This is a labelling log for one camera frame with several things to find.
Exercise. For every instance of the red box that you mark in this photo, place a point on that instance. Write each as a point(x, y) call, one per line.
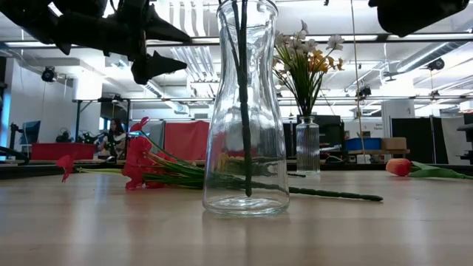
point(63, 151)

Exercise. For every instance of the orange artificial tulip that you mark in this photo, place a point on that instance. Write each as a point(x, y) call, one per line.
point(399, 167)

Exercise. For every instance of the ribbed clear glass vase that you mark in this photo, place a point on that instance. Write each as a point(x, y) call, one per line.
point(307, 147)

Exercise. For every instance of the red artificial flower bunch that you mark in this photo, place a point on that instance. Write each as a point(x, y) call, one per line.
point(244, 111)
point(136, 155)

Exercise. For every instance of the black overhead beam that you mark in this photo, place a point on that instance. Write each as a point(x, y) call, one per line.
point(406, 38)

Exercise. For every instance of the black ceiling camera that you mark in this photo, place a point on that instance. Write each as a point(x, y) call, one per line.
point(48, 74)
point(436, 64)

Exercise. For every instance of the silver ceiling duct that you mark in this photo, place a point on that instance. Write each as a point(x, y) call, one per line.
point(425, 59)

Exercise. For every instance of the blue plastic bin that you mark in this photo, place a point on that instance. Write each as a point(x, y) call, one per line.
point(364, 144)

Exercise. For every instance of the person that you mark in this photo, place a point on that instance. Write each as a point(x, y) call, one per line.
point(115, 134)

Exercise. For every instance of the dark partition panel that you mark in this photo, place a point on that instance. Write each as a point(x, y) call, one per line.
point(417, 140)

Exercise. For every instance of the loose red flower petal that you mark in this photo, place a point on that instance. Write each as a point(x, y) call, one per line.
point(66, 164)

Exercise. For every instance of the white cabinet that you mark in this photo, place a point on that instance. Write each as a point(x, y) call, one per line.
point(397, 114)

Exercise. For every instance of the yellow artificial flower bunch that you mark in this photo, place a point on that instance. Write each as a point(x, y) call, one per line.
point(320, 65)
point(339, 63)

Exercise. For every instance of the black aluminium table frame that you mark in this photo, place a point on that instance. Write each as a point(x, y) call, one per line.
point(37, 171)

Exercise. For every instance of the red panel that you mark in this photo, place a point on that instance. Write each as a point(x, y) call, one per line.
point(184, 140)

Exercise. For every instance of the black monitor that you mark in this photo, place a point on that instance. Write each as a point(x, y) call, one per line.
point(330, 129)

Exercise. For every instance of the cardboard box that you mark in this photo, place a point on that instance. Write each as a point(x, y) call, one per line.
point(393, 143)

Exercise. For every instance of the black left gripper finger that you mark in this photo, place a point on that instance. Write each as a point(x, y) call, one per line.
point(151, 68)
point(157, 33)

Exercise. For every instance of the white artificial flower bunch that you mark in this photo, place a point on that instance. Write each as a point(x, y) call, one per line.
point(334, 41)
point(295, 44)

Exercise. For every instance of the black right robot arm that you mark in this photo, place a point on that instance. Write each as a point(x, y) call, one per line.
point(414, 14)

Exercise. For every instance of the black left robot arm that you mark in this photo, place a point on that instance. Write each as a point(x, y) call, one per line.
point(22, 14)

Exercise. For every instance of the smooth clear glass carafe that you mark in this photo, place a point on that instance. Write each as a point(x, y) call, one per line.
point(266, 129)

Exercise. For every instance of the dark computer monitor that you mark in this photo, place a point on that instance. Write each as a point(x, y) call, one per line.
point(31, 132)

